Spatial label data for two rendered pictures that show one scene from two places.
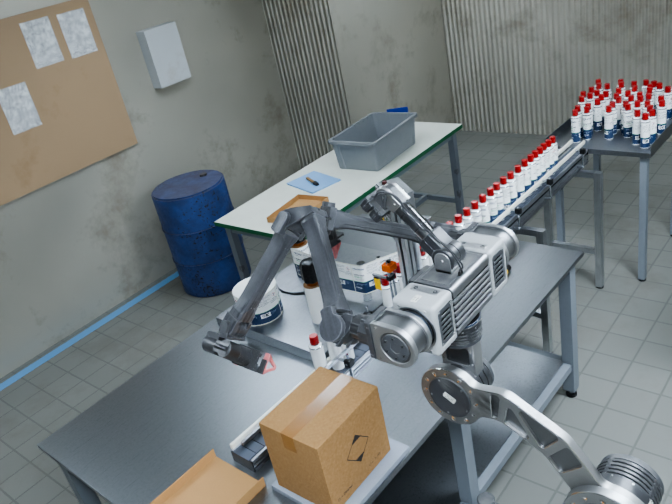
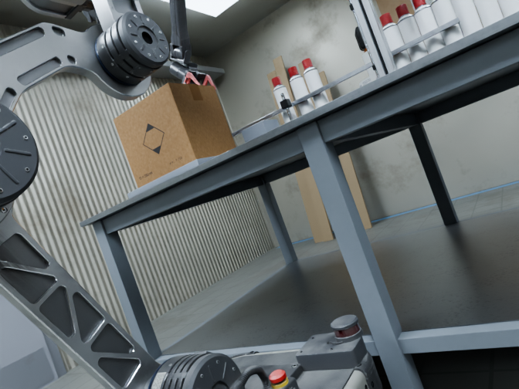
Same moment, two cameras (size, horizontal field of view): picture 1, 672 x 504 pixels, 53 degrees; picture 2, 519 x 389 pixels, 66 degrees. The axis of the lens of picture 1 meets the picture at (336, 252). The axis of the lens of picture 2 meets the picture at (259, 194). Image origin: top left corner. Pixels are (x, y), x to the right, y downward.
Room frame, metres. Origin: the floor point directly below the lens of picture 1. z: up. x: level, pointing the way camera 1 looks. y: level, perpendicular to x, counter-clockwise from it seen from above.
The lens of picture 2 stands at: (1.54, -1.30, 0.67)
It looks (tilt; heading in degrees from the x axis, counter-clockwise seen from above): 1 degrees up; 78
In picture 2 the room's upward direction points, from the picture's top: 20 degrees counter-clockwise
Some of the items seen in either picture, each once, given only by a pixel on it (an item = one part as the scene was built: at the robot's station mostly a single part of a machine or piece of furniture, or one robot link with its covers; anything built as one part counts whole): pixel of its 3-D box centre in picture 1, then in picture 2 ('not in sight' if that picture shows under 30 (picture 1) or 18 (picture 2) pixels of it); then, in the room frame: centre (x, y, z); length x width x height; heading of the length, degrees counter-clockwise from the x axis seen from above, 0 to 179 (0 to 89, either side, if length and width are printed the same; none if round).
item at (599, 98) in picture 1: (627, 105); not in sight; (3.95, -1.98, 0.98); 0.57 x 0.46 x 0.21; 44
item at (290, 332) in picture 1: (324, 293); not in sight; (2.72, 0.09, 0.86); 0.80 x 0.67 x 0.05; 134
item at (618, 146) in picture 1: (618, 188); not in sight; (3.88, -1.89, 0.46); 0.72 x 0.62 x 0.93; 134
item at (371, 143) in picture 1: (375, 141); not in sight; (4.54, -0.45, 0.91); 0.60 x 0.40 x 0.22; 139
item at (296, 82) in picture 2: (334, 346); (301, 93); (2.10, 0.09, 0.98); 0.05 x 0.05 x 0.20
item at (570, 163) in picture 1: (539, 252); not in sight; (3.29, -1.14, 0.47); 1.17 x 0.36 x 0.95; 134
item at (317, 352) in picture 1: (318, 357); (284, 103); (2.05, 0.15, 0.98); 0.05 x 0.05 x 0.20
